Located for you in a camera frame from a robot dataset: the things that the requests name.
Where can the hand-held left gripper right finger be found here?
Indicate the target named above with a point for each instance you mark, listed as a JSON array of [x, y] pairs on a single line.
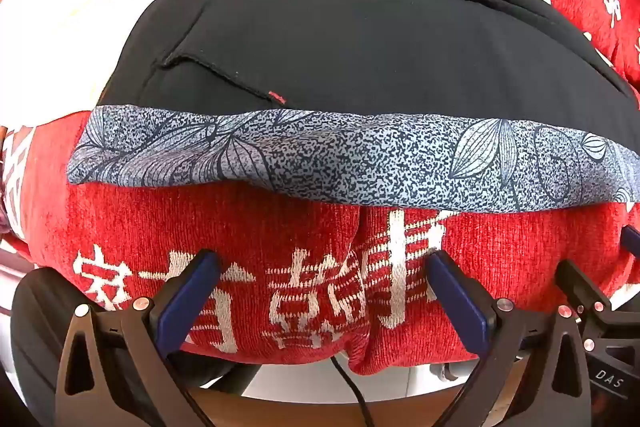
[[455, 299]]

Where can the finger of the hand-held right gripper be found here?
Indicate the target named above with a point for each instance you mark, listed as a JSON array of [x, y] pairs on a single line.
[[632, 241], [580, 284]]

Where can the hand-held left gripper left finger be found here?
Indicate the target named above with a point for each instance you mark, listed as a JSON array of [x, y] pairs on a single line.
[[200, 289]]

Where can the black pants with grey waistband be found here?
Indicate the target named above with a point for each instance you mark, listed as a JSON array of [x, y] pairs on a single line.
[[350, 57]]

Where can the black round seat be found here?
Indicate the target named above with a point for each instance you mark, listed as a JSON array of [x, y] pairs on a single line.
[[35, 342]]

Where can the white cloth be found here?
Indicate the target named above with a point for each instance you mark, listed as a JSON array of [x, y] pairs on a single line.
[[60, 37]]

